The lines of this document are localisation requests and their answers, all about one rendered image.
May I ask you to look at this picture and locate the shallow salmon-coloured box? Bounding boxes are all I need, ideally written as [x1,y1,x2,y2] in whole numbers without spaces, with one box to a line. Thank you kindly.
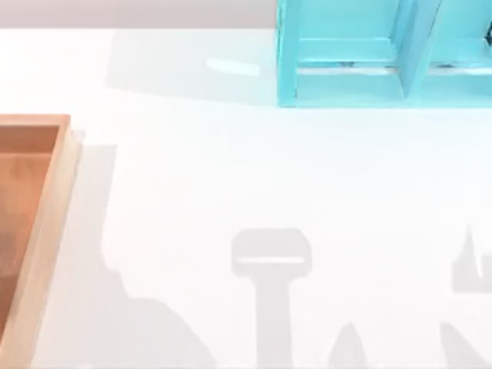
[0,113,82,369]

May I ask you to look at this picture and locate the light blue rack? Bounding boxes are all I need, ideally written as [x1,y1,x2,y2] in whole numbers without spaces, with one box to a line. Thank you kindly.
[275,0,492,109]

